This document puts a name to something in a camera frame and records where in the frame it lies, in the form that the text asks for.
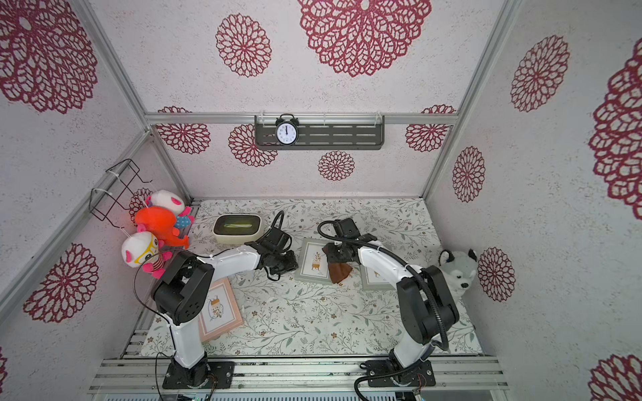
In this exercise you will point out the grey wall shelf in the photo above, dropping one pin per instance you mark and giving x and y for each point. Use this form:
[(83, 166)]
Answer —
[(323, 136)]

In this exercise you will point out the red plush toy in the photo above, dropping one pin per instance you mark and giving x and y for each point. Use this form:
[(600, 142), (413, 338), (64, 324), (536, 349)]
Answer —
[(161, 223)]

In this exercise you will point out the black alarm clock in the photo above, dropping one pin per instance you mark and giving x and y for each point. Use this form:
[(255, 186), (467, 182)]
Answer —
[(287, 129)]

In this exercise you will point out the grey husky plush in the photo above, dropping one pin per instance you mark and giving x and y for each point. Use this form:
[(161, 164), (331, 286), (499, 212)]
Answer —
[(459, 269)]

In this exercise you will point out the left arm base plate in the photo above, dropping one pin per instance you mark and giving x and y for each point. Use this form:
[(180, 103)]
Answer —
[(205, 374)]

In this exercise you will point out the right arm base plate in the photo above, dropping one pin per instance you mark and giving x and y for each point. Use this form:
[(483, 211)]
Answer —
[(380, 373)]

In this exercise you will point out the brown cloth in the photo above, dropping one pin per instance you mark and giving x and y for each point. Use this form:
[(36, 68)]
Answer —
[(337, 268)]

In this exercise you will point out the cream box with green lid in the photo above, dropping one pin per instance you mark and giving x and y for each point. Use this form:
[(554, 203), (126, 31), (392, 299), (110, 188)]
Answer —
[(236, 229)]

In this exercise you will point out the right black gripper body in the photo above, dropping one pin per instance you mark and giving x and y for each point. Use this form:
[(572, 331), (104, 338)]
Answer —
[(337, 251)]

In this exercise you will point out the black wire basket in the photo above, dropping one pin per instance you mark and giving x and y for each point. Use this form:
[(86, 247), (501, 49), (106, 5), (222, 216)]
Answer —
[(120, 180)]

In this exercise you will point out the white plush with yellow glasses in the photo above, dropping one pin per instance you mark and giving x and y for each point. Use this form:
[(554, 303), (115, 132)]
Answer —
[(144, 250)]

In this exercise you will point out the pink picture frame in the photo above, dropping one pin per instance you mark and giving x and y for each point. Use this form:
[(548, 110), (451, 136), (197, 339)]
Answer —
[(220, 313)]

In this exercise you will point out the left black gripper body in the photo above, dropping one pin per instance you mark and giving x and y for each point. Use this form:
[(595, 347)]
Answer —
[(284, 263)]

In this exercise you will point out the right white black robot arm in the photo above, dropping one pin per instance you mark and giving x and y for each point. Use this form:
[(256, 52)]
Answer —
[(427, 307)]

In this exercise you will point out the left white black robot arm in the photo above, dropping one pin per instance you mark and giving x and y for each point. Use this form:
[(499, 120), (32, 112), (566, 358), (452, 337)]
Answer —
[(181, 292)]

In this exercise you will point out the white pink plush top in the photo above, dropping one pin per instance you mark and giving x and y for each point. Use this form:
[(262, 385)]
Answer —
[(169, 201)]

